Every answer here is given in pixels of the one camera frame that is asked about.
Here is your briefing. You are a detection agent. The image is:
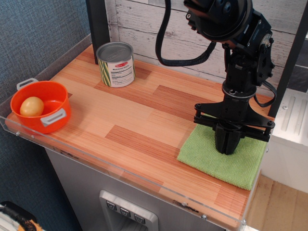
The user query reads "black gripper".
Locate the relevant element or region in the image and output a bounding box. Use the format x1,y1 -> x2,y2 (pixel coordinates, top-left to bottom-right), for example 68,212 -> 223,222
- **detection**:
194,95 -> 275,154

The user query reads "black right frame post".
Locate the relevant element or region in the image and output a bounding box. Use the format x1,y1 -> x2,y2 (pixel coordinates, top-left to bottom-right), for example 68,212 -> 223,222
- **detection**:
268,3 -> 308,117

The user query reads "orange toy pot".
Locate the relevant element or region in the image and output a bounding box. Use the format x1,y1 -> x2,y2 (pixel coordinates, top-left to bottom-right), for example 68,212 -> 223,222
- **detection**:
10,78 -> 71,134

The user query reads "black left frame post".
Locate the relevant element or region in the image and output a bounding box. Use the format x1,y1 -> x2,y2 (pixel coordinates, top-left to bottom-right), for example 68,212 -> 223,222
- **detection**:
86,0 -> 110,64

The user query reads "clear acrylic table guard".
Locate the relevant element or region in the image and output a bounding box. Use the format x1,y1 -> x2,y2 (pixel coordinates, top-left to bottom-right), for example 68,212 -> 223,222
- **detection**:
0,33 -> 275,228

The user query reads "grey toy fridge cabinet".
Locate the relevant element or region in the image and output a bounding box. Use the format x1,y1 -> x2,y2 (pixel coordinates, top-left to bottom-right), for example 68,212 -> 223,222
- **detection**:
46,149 -> 223,231

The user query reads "yellow toy potato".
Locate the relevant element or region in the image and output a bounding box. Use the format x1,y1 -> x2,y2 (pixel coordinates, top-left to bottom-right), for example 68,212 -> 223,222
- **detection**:
20,97 -> 44,117

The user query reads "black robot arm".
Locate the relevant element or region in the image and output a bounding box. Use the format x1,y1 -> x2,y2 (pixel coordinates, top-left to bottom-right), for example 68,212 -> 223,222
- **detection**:
184,0 -> 275,155

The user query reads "green towel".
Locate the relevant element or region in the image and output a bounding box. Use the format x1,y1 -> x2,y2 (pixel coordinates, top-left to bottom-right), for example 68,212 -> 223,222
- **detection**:
177,124 -> 267,191

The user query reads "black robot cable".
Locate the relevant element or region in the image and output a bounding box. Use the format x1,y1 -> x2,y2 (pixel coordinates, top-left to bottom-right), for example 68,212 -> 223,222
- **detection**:
155,0 -> 277,108

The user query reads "toy tin can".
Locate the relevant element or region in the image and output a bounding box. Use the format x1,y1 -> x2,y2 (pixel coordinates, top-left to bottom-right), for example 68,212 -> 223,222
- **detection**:
96,42 -> 135,88

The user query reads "black frame post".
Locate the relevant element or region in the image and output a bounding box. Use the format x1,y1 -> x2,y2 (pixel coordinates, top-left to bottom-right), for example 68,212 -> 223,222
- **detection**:
86,0 -> 110,64
268,3 -> 308,117

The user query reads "silver dispenser panel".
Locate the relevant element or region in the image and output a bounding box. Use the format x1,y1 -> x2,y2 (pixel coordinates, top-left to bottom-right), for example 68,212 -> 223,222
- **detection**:
99,190 -> 159,231

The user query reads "white toy sink unit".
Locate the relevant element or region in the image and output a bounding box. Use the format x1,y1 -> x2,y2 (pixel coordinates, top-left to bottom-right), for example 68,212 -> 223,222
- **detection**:
261,89 -> 308,193

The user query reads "black orange object corner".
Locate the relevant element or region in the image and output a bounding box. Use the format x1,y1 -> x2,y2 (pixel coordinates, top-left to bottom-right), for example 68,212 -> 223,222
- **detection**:
0,201 -> 44,231

